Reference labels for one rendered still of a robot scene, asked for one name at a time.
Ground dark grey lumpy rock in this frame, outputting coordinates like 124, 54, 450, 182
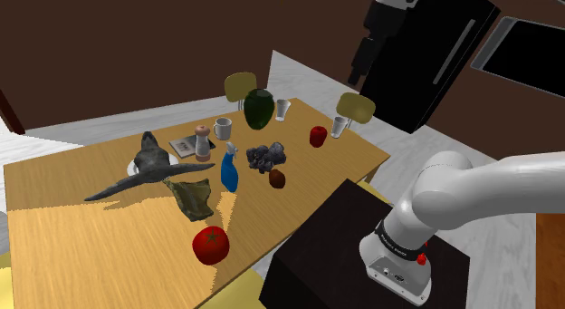
244, 141, 288, 175

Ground grey book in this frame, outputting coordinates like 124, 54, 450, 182
168, 134, 217, 159

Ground white plate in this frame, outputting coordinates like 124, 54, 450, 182
126, 154, 180, 178

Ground olive crumpled cloth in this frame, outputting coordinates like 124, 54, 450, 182
162, 178, 215, 223

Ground blue spray bottle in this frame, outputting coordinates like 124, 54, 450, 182
220, 141, 240, 193

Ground yellow chair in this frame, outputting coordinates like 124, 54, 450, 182
196, 267, 267, 309
356, 179, 395, 208
0, 252, 14, 309

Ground dark grey winged figure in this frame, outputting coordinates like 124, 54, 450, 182
83, 130, 216, 202

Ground dark green vase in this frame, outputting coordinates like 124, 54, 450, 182
243, 88, 276, 131

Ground white mug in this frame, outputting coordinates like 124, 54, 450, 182
212, 117, 234, 141

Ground red apple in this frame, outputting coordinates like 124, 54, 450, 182
309, 125, 329, 149

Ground wooden dining table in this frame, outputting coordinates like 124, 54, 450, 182
3, 97, 392, 309

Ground black refrigerator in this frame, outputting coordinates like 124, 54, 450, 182
358, 0, 503, 135

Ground dark robot stand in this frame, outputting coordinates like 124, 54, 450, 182
257, 178, 471, 309

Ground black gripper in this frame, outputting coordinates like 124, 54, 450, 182
348, 0, 407, 86

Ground white pepper mill brown knob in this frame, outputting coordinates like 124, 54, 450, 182
194, 124, 213, 163

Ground brown potato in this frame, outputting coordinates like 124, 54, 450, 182
268, 168, 287, 190

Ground dark window with grey frame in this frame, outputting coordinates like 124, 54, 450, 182
469, 16, 565, 100

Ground olive backed chair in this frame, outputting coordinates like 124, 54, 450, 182
335, 92, 378, 129
223, 71, 258, 111

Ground red tomato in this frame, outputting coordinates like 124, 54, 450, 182
191, 225, 231, 266

